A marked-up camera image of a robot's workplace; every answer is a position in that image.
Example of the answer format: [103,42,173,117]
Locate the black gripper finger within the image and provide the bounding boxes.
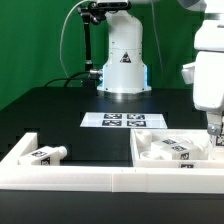
[206,112,222,136]

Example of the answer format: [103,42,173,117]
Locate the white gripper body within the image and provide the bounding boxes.
[182,21,224,114]

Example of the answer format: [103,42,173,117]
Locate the white square tabletop panel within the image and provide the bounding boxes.
[130,129,224,169]

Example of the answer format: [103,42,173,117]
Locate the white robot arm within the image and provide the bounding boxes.
[96,0,224,136]

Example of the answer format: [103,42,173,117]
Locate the white sheet with fiducial tags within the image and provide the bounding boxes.
[80,112,167,129]

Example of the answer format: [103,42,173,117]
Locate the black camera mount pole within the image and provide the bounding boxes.
[77,2,111,88]

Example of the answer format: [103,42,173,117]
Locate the black cables on table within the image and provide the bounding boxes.
[43,70,92,88]

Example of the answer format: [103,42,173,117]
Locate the white cable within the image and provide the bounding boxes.
[59,0,91,79]

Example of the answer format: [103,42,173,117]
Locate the white U-shaped fence wall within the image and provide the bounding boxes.
[0,133,224,194]

